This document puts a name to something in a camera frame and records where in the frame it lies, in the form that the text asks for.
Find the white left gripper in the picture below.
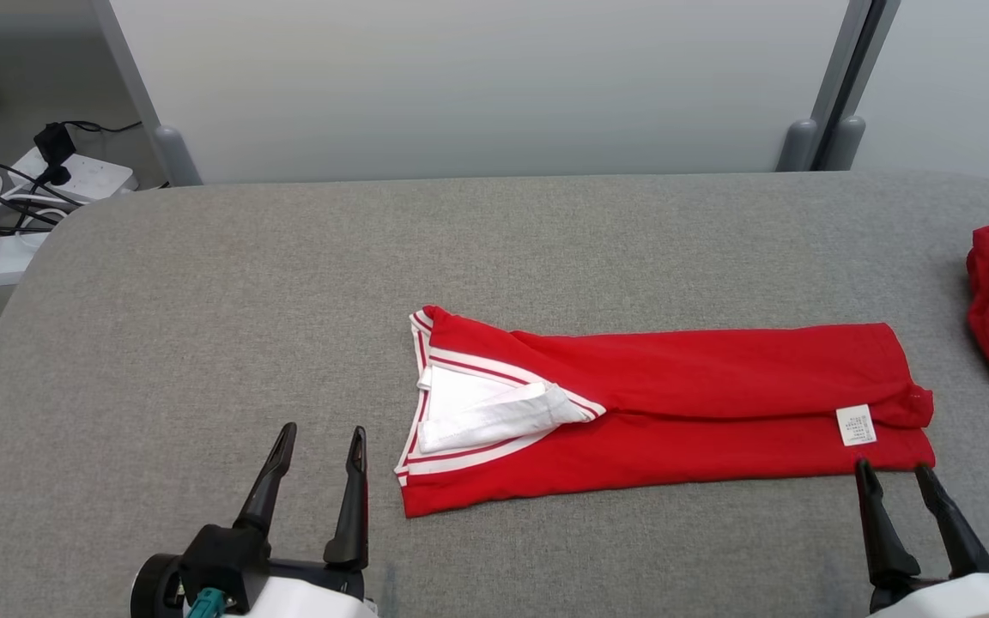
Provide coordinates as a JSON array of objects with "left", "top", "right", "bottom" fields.
[{"left": 130, "top": 422, "right": 379, "bottom": 618}]

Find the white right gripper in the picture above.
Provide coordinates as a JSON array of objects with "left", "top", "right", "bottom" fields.
[{"left": 854, "top": 457, "right": 989, "bottom": 618}]

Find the red Bulls 23 jersey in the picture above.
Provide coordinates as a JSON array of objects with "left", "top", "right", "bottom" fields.
[{"left": 393, "top": 305, "right": 937, "bottom": 520}]

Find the grey partition foot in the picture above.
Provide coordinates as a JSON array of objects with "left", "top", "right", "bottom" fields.
[
  {"left": 775, "top": 118, "right": 819, "bottom": 173},
  {"left": 821, "top": 114, "right": 866, "bottom": 171},
  {"left": 151, "top": 126, "right": 203, "bottom": 187}
]

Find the black power adapter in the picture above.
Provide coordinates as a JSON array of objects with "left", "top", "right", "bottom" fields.
[{"left": 33, "top": 122, "right": 76, "bottom": 185}]

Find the white partition panel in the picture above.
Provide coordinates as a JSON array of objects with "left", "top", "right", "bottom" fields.
[
  {"left": 855, "top": 0, "right": 989, "bottom": 200},
  {"left": 87, "top": 0, "right": 877, "bottom": 187}
]

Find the black cable with teal plug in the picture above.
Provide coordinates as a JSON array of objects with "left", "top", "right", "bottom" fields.
[{"left": 185, "top": 588, "right": 229, "bottom": 618}]

